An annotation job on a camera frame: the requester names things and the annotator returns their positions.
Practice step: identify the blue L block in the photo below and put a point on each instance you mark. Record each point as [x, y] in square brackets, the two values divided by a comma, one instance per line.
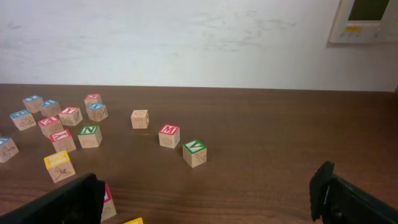
[32, 103]

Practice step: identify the green V block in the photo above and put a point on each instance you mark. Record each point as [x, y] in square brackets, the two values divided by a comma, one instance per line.
[194, 153]

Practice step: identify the green N block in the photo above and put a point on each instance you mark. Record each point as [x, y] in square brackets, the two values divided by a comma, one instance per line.
[90, 136]

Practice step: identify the red C block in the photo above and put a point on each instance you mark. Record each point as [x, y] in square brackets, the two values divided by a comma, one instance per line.
[92, 98]

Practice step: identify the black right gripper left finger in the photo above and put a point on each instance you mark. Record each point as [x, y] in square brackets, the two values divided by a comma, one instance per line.
[79, 201]

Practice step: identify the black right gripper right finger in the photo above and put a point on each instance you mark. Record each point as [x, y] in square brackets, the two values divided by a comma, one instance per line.
[334, 200]

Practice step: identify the red E block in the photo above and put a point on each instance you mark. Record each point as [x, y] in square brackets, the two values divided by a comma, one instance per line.
[50, 125]

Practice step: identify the blue X block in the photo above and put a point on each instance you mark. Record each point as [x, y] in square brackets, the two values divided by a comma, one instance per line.
[97, 112]

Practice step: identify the red Y tilted block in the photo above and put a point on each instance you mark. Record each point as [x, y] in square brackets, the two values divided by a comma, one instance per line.
[63, 141]

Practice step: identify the yellow 8 block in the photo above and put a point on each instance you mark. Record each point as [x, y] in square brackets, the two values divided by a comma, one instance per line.
[59, 166]

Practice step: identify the red 3 block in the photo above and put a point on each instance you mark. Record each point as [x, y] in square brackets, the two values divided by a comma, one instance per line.
[109, 209]

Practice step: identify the white wall control panel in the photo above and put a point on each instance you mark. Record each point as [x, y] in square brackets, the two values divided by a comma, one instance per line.
[365, 22]

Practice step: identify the plain wooden block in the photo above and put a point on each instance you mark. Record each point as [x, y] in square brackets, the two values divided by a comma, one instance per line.
[140, 119]

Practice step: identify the blue T block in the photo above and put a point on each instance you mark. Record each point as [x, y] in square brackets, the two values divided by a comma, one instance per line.
[8, 149]

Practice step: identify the red Y upright block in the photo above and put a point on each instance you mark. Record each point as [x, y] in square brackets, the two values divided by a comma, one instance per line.
[70, 116]

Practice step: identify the blue H block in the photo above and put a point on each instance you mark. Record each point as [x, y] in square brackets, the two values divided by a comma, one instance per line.
[23, 119]

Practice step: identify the yellow S block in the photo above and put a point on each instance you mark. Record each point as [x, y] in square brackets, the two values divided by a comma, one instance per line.
[135, 221]

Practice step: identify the blue D block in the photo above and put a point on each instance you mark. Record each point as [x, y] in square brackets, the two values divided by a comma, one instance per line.
[50, 108]

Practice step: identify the red M block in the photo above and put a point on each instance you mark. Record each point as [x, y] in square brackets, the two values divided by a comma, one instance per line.
[169, 136]

